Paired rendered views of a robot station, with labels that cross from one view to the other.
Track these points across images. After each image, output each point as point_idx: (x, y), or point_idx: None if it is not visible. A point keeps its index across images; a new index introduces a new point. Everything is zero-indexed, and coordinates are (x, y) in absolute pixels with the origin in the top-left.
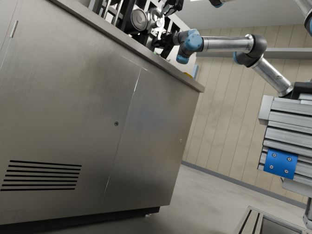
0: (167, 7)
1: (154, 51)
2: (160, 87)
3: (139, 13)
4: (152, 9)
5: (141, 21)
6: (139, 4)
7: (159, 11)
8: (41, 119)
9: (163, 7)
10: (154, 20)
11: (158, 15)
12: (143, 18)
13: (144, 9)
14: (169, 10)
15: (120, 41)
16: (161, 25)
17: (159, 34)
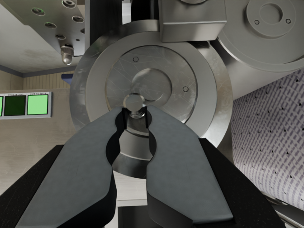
0: (182, 173)
1: (32, 115)
2: None
3: (285, 43)
4: (211, 126)
5: (257, 5)
6: (127, 225)
7: (149, 159)
8: None
9: (210, 144)
10: (179, 54)
11: (161, 107)
12: (248, 35)
13: (116, 216)
14: (111, 168)
15: None
16: (96, 75)
17: (86, 26)
